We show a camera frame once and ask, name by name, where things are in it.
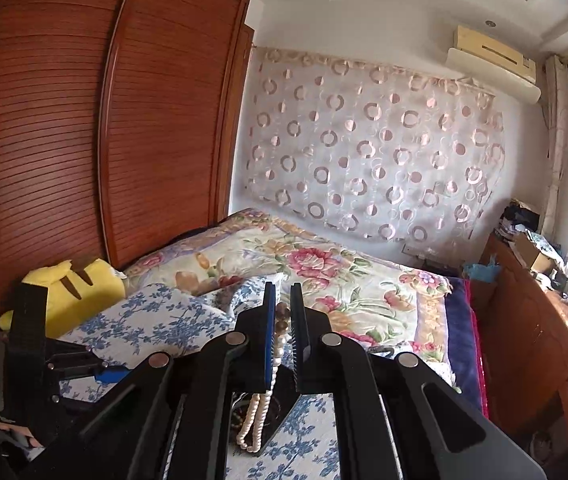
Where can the black box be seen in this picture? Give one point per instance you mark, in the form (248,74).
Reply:
(280,415)

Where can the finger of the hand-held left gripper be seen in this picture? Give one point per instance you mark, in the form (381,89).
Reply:
(111,374)

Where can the blue plastic bag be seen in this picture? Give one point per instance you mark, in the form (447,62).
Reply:
(481,270)

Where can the cream air conditioner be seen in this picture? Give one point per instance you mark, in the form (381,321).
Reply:
(494,67)

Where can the circle-patterned wall cloth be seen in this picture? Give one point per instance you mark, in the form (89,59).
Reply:
(374,145)

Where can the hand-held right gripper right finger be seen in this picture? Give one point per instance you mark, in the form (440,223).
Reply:
(300,340)

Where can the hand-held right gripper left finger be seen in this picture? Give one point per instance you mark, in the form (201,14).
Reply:
(268,340)

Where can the pink flower quilt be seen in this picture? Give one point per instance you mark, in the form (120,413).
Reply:
(339,280)

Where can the white bundled curtain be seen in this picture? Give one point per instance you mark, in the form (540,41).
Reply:
(556,140)

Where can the brown wooden wardrobe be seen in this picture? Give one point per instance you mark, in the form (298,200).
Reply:
(164,135)

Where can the cardboard box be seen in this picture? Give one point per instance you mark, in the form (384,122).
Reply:
(531,255)

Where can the yellow plush toy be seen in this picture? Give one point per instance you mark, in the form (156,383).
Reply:
(94,280)

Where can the long wooden cabinet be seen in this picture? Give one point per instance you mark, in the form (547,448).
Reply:
(519,340)

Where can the black bag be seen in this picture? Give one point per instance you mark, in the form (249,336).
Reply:
(519,217)

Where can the blue floral bed sheet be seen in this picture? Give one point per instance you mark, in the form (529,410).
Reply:
(164,320)

